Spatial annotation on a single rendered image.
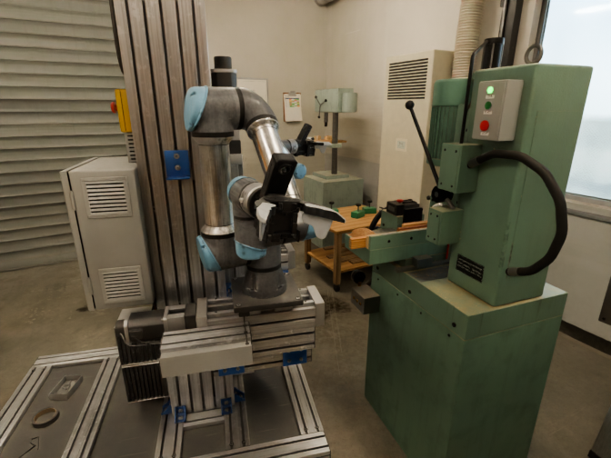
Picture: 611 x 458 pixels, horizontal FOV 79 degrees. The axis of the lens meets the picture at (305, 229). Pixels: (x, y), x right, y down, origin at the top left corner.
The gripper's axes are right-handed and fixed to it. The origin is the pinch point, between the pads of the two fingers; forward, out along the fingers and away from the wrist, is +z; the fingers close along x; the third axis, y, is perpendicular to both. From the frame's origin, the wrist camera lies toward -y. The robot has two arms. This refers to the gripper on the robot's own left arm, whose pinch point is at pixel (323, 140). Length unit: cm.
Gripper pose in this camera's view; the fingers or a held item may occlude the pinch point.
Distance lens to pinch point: 208.9
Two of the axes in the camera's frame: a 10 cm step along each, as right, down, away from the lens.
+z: 7.7, -2.0, 6.0
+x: 6.3, 3.7, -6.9
